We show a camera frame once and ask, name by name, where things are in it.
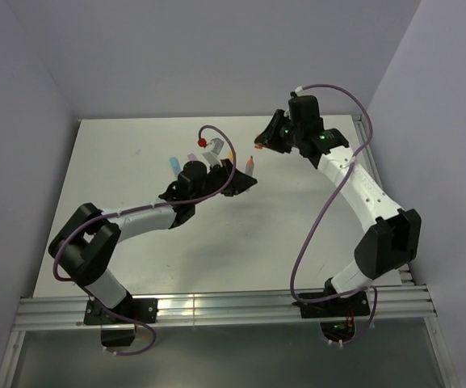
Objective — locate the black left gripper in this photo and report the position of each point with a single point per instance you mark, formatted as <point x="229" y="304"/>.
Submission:
<point x="241" y="182"/>

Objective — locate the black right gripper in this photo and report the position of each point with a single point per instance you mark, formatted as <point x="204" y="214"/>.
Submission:
<point x="268" y="137"/>

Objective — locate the orange highlighter pen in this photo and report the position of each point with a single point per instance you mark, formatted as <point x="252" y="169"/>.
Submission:
<point x="249" y="170"/>

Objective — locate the blue pen cap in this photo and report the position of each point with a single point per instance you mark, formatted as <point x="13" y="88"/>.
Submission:
<point x="175" y="165"/>

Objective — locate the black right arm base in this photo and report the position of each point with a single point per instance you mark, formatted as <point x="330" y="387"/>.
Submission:
<point x="343" y="310"/>

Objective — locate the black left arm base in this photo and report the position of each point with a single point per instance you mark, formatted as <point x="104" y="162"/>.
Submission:
<point x="119" y="326"/>

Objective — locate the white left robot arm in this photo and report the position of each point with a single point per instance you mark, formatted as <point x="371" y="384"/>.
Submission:
<point x="84" y="246"/>

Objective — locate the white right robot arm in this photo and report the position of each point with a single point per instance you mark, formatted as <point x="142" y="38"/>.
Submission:
<point x="334" y="159"/>

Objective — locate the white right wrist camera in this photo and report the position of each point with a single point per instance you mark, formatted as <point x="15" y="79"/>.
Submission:
<point x="299" y="91"/>

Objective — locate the aluminium side rail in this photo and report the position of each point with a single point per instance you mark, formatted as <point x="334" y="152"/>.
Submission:
<point x="391" y="233"/>

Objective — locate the aluminium mounting rail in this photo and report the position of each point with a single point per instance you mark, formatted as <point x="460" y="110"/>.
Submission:
<point x="215" y="309"/>

